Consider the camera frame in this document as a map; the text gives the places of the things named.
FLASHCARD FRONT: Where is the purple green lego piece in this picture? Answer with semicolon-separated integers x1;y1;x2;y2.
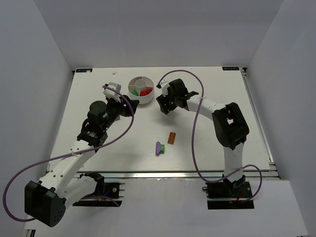
155;141;165;156

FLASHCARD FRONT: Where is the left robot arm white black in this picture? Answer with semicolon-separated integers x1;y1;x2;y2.
25;95;139;227

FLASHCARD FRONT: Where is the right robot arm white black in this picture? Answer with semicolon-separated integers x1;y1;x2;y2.
157;79;249;196

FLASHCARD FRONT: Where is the white round divided container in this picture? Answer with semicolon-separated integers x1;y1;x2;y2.
128;76;154;105

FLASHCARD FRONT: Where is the orange flat lego plate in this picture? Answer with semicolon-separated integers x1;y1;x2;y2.
167;132;176;145

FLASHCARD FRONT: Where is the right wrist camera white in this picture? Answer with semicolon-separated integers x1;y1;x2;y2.
156;79;170;97

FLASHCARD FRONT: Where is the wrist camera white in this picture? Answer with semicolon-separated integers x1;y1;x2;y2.
156;79;170;97
103;82;121;103

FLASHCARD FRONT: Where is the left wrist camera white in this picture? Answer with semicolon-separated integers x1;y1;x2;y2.
103;82;121;103

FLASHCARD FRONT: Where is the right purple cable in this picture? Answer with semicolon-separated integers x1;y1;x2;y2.
157;70;263;202

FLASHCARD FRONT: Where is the purple cable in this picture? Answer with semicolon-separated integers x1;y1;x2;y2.
2;85;136;221
157;70;263;202

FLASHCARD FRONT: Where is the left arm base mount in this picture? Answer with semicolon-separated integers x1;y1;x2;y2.
72;172;125;207

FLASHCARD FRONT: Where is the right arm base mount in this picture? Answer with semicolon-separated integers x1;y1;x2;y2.
202;182;254;210

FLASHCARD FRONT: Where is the aluminium table frame rail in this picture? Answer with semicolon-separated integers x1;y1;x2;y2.
240;68;282;180

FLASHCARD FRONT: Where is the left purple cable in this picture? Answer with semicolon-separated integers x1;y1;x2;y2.
2;85;136;221

